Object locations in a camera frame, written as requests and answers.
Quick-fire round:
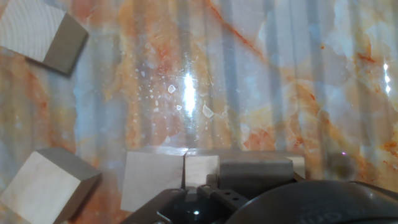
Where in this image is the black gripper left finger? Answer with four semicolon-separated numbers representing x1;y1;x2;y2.
119;174;249;224

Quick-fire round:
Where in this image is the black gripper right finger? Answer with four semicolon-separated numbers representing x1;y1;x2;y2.
292;170;307;183

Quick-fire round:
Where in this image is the light wooden cube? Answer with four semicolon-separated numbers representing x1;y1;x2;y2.
0;147;102;224
285;151;307;180
0;0;90;75
217;154;295;185
183;148;221;189
120;146;189;213

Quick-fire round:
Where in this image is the orange marble pattern mat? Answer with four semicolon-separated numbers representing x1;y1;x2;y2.
0;0;398;224

